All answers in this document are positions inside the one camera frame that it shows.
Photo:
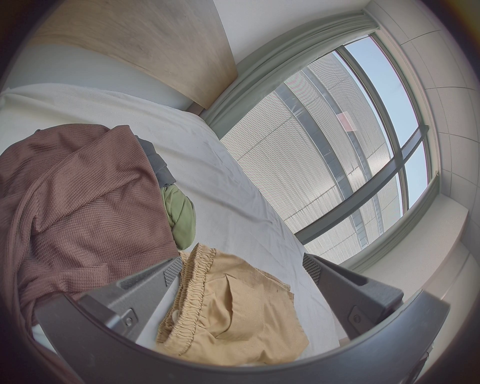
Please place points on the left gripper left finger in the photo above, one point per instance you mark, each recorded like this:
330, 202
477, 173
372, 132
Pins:
131, 300

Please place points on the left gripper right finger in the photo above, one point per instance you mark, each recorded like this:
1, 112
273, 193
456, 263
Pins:
354, 300

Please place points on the bed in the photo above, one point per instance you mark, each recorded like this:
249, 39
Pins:
225, 195

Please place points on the green garment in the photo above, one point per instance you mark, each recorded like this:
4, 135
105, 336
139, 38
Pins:
180, 217

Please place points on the brown garment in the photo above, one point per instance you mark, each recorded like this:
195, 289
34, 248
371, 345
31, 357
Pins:
82, 206

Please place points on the black garment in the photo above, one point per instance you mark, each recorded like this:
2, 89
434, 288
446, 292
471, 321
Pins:
153, 157

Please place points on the window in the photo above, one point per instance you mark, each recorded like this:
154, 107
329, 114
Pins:
318, 150

